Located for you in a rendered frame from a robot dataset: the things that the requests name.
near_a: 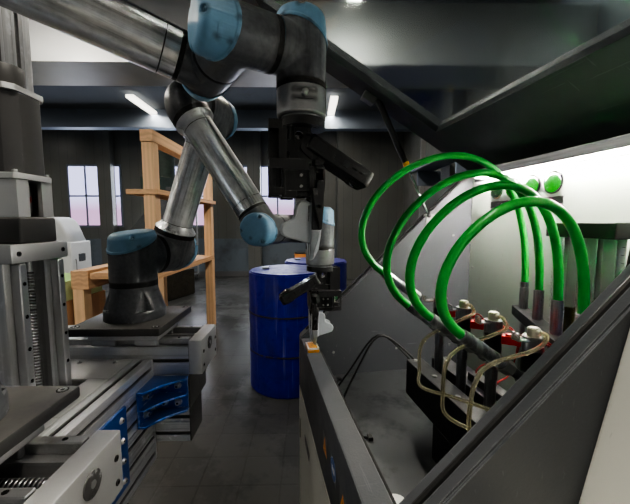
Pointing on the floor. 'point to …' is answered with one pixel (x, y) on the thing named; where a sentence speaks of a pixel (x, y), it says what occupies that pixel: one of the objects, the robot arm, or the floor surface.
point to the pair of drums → (279, 326)
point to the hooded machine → (81, 251)
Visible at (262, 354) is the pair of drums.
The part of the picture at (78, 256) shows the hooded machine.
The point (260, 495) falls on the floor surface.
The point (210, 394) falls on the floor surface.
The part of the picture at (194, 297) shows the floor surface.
